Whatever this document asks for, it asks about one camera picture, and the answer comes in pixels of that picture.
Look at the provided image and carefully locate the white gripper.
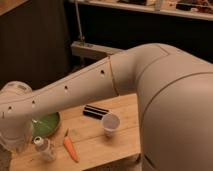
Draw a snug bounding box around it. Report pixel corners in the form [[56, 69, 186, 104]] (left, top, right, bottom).
[[0, 132, 32, 153]]

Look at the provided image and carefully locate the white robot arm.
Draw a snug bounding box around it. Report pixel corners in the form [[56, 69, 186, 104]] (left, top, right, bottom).
[[0, 43, 213, 171]]

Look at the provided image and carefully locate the clear plastic bottle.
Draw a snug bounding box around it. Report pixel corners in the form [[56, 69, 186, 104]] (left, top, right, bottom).
[[33, 136, 56, 162]]

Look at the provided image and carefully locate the green bowl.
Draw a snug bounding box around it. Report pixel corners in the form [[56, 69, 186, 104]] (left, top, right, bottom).
[[32, 112, 60, 137]]

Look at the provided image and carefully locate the orange carrot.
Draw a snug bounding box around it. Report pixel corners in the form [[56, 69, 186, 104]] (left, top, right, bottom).
[[63, 130, 79, 162]]

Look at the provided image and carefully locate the black rectangular box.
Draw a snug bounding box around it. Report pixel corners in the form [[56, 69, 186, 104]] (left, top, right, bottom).
[[83, 105, 109, 119]]

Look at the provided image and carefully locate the grey metal stand base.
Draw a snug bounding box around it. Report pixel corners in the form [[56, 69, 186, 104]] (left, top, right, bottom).
[[71, 41, 121, 60]]

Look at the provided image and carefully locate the metal pole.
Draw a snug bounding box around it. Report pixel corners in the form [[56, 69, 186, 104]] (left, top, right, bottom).
[[74, 0, 85, 44]]

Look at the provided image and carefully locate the wooden shelf with clutter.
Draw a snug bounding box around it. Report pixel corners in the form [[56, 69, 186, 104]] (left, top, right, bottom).
[[68, 0, 213, 21]]

